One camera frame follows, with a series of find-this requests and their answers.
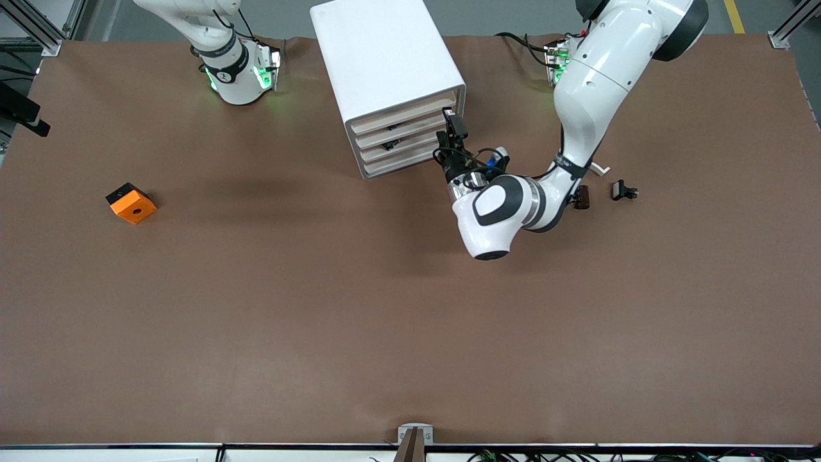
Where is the grey rectangular plastic container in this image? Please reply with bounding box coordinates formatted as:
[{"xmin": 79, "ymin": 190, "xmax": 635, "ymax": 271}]
[{"xmin": 350, "ymin": 92, "xmax": 458, "ymax": 137}]

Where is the orange and black box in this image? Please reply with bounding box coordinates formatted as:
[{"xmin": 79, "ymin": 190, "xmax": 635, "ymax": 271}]
[{"xmin": 105, "ymin": 182, "xmax": 158, "ymax": 225}]

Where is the brown table cover mat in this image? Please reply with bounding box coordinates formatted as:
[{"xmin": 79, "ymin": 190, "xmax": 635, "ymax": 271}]
[{"xmin": 0, "ymin": 32, "xmax": 821, "ymax": 447}]

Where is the black base cable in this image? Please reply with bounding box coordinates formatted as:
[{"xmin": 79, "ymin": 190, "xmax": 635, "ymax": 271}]
[{"xmin": 495, "ymin": 31, "xmax": 559, "ymax": 65}]

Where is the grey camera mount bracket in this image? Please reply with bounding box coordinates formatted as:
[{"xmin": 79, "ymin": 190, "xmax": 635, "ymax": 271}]
[{"xmin": 397, "ymin": 423, "xmax": 434, "ymax": 462}]

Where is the white table edge rail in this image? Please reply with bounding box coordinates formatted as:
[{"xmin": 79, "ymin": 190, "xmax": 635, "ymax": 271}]
[{"xmin": 0, "ymin": 443, "xmax": 821, "ymax": 462}]

